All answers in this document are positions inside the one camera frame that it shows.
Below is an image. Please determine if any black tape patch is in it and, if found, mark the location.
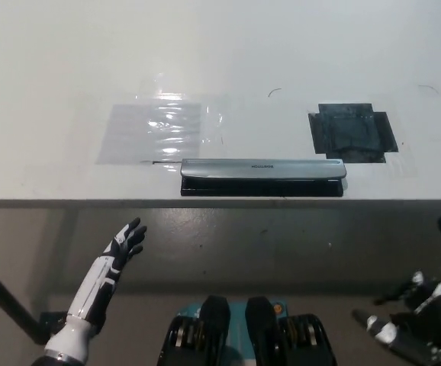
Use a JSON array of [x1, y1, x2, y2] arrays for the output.
[[307, 101, 400, 165]]

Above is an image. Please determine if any silver black bag sealer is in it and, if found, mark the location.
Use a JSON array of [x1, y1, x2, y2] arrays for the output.
[[179, 158, 348, 198]]

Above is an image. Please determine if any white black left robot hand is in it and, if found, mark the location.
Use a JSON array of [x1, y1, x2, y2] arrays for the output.
[[66, 217, 148, 336]]

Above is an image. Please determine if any black table foot bracket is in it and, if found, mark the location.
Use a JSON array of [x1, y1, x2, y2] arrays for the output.
[[39, 311, 69, 337]]

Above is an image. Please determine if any black diagonal table leg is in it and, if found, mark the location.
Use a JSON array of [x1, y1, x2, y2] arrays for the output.
[[0, 252, 49, 345]]

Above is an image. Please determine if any clear glossy tape film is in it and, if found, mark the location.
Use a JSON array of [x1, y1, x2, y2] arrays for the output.
[[136, 72, 231, 148]]

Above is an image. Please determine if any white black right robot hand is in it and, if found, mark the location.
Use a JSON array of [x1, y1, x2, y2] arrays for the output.
[[352, 270, 441, 366]]

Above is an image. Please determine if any clear plastic bag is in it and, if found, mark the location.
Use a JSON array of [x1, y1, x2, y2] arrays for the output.
[[95, 102, 203, 166]]

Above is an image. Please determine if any black teal robot body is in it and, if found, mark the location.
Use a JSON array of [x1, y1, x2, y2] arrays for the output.
[[155, 294, 338, 366]]

